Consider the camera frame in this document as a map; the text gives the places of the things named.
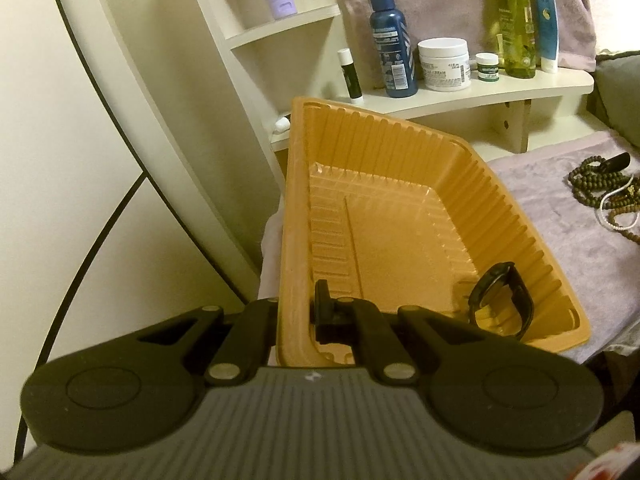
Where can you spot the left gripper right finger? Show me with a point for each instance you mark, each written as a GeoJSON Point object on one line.
{"type": "Point", "coordinates": [488, 390]}

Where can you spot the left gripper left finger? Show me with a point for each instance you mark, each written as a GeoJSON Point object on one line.
{"type": "Point", "coordinates": [135, 389]}

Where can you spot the black wrist watch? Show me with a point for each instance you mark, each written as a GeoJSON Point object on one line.
{"type": "Point", "coordinates": [503, 280]}

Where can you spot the orange plastic tray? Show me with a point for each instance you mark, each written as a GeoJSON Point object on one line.
{"type": "Point", "coordinates": [403, 215]}

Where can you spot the lilac towel on table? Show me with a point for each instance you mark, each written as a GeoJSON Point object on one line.
{"type": "Point", "coordinates": [601, 267]}

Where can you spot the black tube lying flat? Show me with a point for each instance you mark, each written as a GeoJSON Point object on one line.
{"type": "Point", "coordinates": [282, 124]}

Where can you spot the grey cushion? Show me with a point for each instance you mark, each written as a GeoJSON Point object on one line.
{"type": "Point", "coordinates": [615, 96]}

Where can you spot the small green-label jar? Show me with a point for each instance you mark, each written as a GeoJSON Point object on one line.
{"type": "Point", "coordinates": [487, 66]}

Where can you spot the white cream jar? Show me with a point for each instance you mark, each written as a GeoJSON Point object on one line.
{"type": "Point", "coordinates": [445, 63]}

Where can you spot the cream wooden shelf unit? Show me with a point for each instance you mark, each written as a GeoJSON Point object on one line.
{"type": "Point", "coordinates": [194, 89]}

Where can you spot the green olive oil bottle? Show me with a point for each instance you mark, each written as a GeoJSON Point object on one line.
{"type": "Point", "coordinates": [517, 27]}

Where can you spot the black white lip balm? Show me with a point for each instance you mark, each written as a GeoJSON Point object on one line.
{"type": "Point", "coordinates": [350, 75]}

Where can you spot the blue spray bottle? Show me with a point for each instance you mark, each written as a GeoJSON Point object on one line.
{"type": "Point", "coordinates": [392, 41]}

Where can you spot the blue white tube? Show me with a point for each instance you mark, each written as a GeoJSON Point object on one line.
{"type": "Point", "coordinates": [548, 35]}

